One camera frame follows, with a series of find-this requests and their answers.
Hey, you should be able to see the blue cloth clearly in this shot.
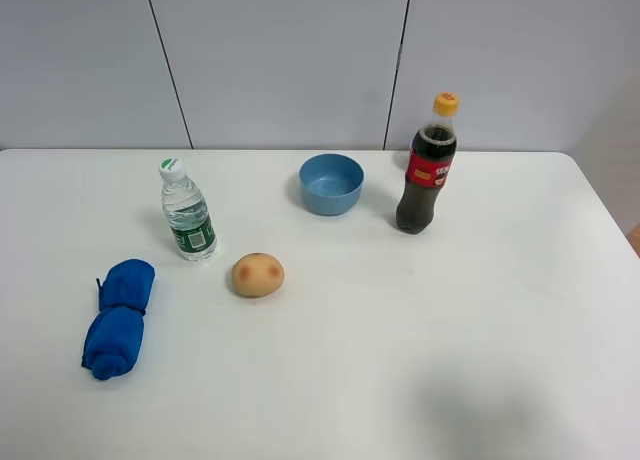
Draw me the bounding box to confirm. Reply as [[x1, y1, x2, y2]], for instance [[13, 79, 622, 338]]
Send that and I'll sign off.
[[81, 259, 155, 381]]

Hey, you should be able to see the blue bowl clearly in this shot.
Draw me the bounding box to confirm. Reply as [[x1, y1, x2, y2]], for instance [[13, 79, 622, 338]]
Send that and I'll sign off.
[[298, 153, 365, 216]]

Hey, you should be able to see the tan potato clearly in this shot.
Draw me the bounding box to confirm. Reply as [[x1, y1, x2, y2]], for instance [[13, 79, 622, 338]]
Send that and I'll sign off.
[[231, 253, 285, 298]]

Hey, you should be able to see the cola bottle yellow cap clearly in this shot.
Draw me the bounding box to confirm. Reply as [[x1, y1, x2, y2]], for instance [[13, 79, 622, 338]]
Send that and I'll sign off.
[[396, 92, 459, 234]]

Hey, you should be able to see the clear water bottle green cap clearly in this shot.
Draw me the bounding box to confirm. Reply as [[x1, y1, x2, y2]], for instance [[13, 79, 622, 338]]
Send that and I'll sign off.
[[158, 157, 217, 262]]

